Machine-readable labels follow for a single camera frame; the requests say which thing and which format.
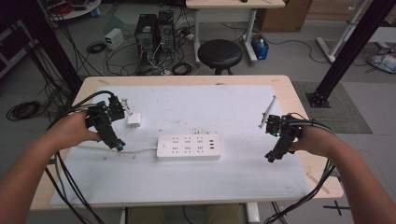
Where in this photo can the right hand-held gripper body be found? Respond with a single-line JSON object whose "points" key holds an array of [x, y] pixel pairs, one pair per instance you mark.
{"points": [[288, 132]]}

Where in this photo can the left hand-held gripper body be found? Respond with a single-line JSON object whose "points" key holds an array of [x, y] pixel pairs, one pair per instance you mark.
{"points": [[104, 124]]}

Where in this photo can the person's right hand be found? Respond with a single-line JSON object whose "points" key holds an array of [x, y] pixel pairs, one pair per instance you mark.
{"points": [[316, 140]]}

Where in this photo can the person's left hand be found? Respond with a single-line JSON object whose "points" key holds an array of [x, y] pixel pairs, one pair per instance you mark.
{"points": [[73, 129]]}

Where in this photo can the white charger plug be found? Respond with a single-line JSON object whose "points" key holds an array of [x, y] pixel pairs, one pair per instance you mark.
{"points": [[134, 120]]}

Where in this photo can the wooden table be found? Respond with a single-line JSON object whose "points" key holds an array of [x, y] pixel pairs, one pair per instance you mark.
{"points": [[289, 90]]}

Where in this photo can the grey floor mat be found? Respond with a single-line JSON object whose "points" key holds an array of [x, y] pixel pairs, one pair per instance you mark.
{"points": [[342, 109]]}

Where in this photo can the blue box with bottles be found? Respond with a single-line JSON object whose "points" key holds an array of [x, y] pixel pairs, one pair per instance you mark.
{"points": [[260, 48]]}

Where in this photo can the small white power supply box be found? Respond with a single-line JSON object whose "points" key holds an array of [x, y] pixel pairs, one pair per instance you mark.
{"points": [[114, 38]]}

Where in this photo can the white power strip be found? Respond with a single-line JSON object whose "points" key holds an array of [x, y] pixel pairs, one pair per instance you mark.
{"points": [[189, 146]]}

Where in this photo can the black computer tower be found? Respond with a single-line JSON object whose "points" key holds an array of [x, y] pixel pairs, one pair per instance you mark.
{"points": [[145, 34], [166, 29]]}

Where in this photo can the black round stool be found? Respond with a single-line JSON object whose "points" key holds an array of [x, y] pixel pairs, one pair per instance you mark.
{"points": [[219, 53]]}

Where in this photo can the white table mat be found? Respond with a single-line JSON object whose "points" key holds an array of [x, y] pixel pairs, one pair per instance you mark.
{"points": [[199, 177]]}

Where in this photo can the cardboard box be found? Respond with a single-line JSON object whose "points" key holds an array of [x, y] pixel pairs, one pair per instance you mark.
{"points": [[285, 15]]}

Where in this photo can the white metal stand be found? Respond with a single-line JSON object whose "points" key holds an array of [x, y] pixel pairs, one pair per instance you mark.
{"points": [[339, 40]]}

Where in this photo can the round white table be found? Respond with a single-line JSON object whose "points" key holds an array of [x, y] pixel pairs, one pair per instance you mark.
{"points": [[76, 11]]}

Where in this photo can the white desk with metal legs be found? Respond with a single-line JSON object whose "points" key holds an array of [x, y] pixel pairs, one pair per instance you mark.
{"points": [[233, 3]]}

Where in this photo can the clear plastic bag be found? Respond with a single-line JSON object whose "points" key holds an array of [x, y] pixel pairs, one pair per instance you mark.
{"points": [[383, 62]]}

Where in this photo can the black aluminium post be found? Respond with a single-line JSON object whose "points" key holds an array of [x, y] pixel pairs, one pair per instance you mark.
{"points": [[49, 46], [355, 46]]}

